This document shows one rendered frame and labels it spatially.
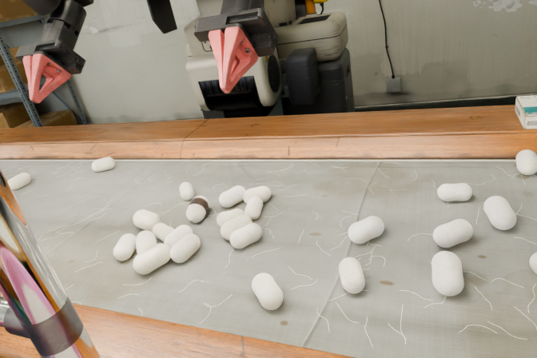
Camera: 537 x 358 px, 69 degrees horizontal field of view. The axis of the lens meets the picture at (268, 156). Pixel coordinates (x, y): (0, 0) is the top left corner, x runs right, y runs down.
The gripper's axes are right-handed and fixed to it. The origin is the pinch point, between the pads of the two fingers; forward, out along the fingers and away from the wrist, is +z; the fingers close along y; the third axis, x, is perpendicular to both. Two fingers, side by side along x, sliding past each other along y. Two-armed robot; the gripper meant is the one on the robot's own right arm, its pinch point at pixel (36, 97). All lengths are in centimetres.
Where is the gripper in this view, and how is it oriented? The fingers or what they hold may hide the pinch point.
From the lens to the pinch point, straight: 80.6
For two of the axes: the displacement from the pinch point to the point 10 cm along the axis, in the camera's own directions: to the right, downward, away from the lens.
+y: 9.2, 0.0, -3.9
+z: -1.4, 9.3, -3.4
